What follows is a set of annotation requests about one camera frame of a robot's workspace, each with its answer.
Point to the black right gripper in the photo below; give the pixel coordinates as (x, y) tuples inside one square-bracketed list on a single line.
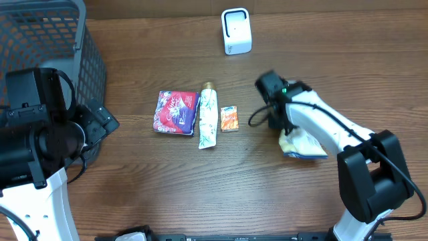
[(274, 124)]

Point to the yellow snack bag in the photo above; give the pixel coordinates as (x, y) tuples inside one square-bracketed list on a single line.
[(301, 145)]

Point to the orange small snack pack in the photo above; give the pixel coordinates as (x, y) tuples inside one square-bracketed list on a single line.
[(229, 119)]

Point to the white tube gold cap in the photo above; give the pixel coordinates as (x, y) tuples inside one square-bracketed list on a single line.
[(208, 116)]

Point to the purple red snack pack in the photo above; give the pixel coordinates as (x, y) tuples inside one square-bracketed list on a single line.
[(176, 112)]

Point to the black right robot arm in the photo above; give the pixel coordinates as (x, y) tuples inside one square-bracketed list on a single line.
[(372, 172)]

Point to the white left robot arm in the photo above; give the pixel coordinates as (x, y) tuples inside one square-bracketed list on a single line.
[(42, 136)]

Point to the white barcode scanner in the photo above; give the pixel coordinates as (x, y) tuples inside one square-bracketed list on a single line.
[(236, 28)]

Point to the dark grey plastic basket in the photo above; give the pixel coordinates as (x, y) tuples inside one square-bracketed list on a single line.
[(51, 34)]

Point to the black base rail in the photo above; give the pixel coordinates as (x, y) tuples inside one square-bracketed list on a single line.
[(146, 233)]

